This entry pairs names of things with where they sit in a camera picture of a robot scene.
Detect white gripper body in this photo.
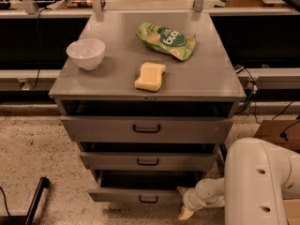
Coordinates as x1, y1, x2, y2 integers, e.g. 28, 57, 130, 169
183, 187, 201, 212

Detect grey bottom drawer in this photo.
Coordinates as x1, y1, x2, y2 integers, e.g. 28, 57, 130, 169
88, 171, 203, 204

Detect grey drawer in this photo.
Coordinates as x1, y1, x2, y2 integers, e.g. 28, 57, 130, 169
88, 171, 203, 204
61, 116, 233, 143
80, 152, 215, 172

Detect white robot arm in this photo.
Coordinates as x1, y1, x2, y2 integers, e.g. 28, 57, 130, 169
177, 138, 300, 225

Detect grey middle drawer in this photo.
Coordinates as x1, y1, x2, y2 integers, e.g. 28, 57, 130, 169
80, 152, 215, 172

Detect grey metal drawer cabinet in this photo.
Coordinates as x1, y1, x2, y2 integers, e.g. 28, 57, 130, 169
48, 10, 248, 193

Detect grey top drawer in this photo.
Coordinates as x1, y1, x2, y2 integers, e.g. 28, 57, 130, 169
61, 116, 233, 143

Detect black bar on floor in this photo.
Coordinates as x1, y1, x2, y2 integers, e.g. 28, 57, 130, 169
219, 143, 228, 162

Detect cardboard box with junk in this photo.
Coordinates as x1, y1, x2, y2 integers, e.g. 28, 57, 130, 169
254, 120, 300, 225

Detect yellow sponge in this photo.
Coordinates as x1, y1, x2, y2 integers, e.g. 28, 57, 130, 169
134, 62, 166, 92

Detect green snack bag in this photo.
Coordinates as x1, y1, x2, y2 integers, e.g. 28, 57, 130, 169
137, 22, 196, 61

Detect black chair leg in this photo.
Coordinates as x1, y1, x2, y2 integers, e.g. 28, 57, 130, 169
0, 177, 51, 225

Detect white bowl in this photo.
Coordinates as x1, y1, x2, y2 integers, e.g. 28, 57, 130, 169
67, 38, 106, 70

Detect black cables at right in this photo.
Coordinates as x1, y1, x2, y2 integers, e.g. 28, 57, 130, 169
233, 65, 259, 116

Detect black cable at left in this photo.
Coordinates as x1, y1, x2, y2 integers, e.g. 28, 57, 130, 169
19, 7, 51, 91

